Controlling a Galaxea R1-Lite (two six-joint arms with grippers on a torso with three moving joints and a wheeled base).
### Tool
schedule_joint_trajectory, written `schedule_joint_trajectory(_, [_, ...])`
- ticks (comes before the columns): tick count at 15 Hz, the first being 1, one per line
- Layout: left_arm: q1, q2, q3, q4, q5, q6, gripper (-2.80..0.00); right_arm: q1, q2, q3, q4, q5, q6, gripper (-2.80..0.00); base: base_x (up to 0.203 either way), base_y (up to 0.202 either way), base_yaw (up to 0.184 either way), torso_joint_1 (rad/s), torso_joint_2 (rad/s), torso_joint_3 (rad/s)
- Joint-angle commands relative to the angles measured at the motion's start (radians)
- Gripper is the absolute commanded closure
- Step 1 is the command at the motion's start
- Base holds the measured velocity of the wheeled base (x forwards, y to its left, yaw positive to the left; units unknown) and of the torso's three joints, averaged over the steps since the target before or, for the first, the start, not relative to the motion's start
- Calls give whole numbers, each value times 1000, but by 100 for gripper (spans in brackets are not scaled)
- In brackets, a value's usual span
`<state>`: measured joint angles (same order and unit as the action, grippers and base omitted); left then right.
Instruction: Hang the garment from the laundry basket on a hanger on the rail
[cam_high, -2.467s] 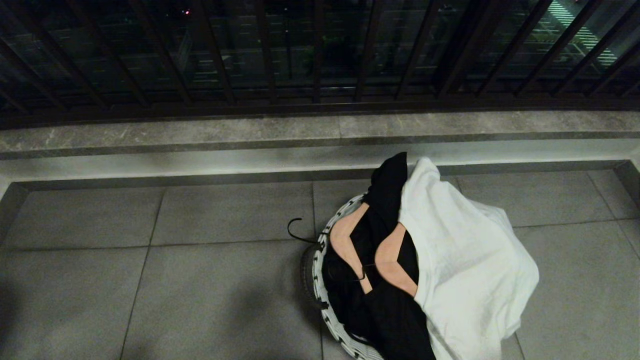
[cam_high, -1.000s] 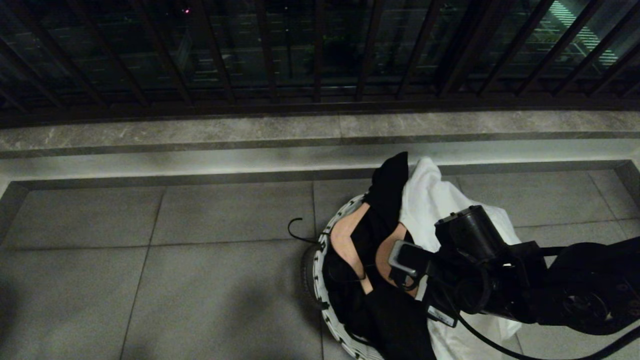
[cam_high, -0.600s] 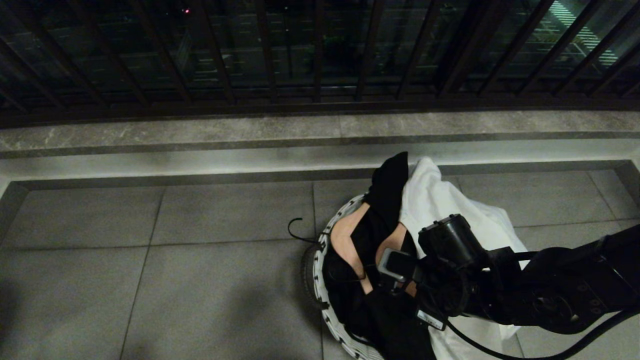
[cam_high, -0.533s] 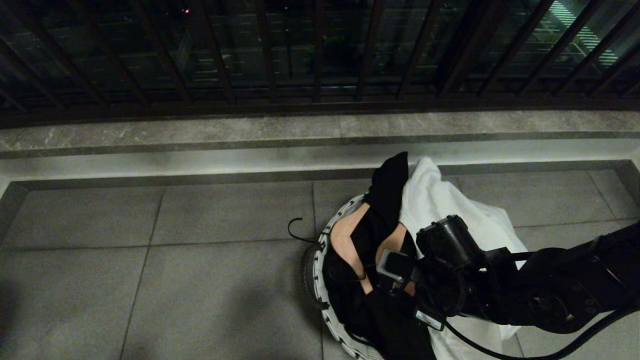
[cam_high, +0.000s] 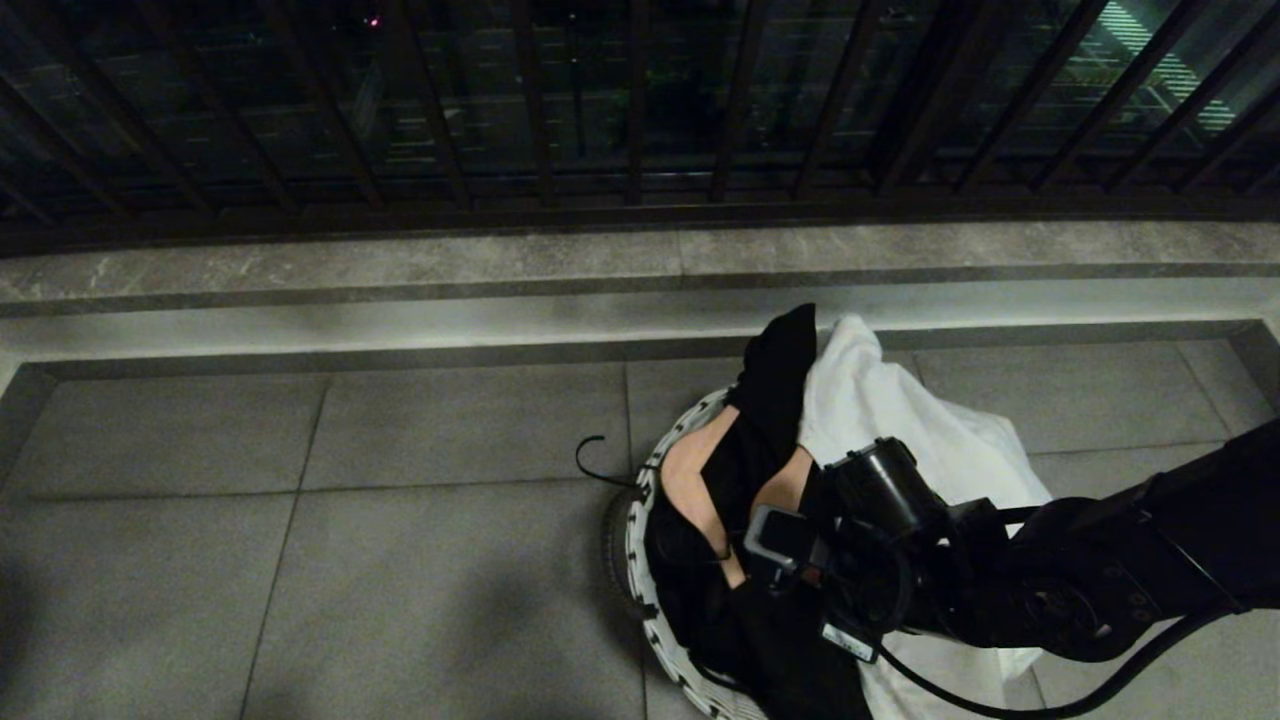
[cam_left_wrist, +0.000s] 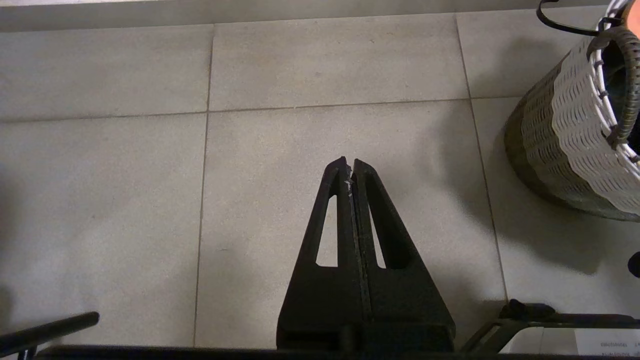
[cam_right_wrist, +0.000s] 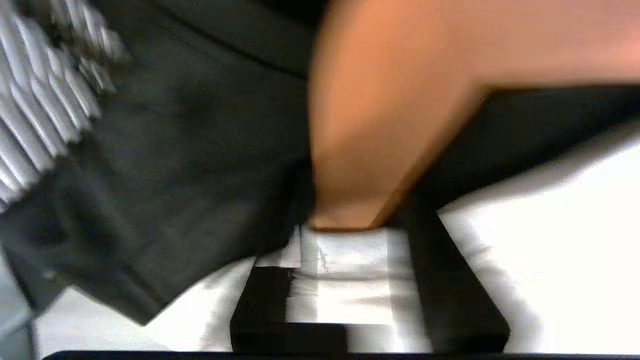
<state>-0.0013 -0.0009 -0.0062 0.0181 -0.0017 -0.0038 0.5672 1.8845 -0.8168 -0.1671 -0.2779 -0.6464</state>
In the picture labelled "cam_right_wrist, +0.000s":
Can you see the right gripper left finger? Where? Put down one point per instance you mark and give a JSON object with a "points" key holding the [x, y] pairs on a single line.
{"points": [[280, 300]]}

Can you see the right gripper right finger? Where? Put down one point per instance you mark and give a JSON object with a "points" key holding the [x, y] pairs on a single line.
{"points": [[400, 295]]}

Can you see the black garment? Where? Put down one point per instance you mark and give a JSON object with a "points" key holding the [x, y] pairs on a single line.
{"points": [[190, 165]]}

